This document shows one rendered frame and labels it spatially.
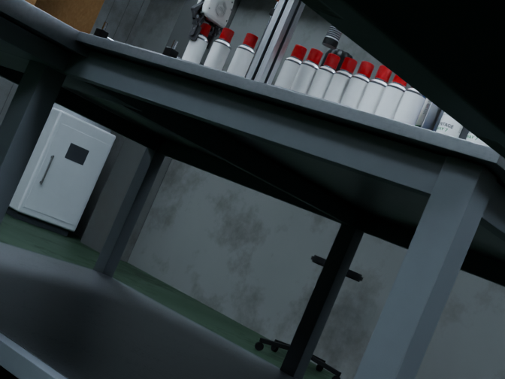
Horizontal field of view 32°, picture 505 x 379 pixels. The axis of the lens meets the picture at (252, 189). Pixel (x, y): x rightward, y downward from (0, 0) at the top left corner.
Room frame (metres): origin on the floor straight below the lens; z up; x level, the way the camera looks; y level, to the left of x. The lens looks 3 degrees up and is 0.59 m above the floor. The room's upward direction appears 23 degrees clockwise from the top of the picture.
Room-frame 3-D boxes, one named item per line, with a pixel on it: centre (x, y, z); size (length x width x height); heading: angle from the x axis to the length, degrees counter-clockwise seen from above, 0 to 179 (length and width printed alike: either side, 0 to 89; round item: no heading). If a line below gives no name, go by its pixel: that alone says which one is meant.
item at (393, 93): (2.06, -0.22, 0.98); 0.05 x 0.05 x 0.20
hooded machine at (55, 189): (7.16, 1.58, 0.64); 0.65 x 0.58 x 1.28; 45
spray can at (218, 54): (2.42, 0.23, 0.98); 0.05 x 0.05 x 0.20
